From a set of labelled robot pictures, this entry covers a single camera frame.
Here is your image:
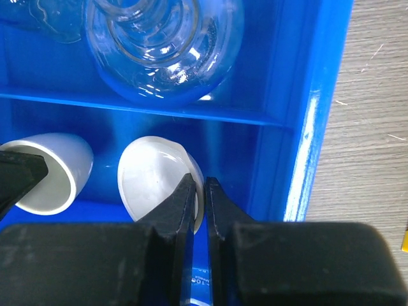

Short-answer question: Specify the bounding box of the yellow test tube rack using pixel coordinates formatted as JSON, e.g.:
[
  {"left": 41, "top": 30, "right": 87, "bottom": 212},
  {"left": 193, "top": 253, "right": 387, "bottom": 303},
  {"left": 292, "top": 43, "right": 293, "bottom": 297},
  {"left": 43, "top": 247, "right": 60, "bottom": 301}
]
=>
[{"left": 401, "top": 226, "right": 408, "bottom": 253}]

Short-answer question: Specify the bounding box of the small white ceramic dish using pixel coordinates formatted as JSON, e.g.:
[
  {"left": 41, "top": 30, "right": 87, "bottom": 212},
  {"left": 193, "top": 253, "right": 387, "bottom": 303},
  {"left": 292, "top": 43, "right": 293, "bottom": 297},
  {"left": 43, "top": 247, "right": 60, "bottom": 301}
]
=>
[{"left": 117, "top": 136, "right": 205, "bottom": 233}]

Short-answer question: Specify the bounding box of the clear glass flask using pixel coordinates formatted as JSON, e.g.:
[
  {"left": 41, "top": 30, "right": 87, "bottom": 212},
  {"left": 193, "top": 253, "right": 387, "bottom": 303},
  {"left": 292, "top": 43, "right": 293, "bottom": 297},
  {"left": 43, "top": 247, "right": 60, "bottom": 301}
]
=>
[{"left": 85, "top": 1, "right": 244, "bottom": 108}]

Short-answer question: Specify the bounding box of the small translucent plastic cup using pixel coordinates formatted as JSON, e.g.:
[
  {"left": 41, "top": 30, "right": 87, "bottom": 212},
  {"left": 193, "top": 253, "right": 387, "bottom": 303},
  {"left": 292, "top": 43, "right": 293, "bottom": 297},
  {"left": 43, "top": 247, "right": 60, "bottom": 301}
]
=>
[{"left": 1, "top": 133, "right": 94, "bottom": 215}]

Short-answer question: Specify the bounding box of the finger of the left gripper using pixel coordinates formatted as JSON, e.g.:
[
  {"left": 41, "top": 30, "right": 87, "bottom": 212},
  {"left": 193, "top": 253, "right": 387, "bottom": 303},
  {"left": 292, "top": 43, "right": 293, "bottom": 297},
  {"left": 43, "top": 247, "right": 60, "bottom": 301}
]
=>
[{"left": 1, "top": 151, "right": 48, "bottom": 219}]

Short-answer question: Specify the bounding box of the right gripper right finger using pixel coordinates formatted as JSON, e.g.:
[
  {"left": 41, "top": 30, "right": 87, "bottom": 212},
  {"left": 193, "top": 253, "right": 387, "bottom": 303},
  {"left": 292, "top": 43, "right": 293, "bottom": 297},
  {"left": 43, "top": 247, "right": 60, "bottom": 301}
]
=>
[{"left": 205, "top": 177, "right": 407, "bottom": 305}]

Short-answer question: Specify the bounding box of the blue divided plastic bin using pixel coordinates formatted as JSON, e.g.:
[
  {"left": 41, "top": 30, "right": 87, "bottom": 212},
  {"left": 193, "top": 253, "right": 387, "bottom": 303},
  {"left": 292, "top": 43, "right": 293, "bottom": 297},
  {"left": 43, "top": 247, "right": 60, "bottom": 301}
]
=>
[{"left": 0, "top": 0, "right": 354, "bottom": 306}]

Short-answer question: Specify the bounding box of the clear glass beaker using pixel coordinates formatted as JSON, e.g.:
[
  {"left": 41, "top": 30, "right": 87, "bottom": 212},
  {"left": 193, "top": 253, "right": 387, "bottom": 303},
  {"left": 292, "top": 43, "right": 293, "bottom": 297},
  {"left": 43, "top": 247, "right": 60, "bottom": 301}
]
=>
[{"left": 189, "top": 268, "right": 212, "bottom": 306}]

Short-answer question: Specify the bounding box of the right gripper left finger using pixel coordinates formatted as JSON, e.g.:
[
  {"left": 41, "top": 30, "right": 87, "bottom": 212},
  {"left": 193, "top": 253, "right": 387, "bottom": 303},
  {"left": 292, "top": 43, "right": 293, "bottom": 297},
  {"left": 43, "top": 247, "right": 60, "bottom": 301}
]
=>
[{"left": 1, "top": 174, "right": 195, "bottom": 305}]

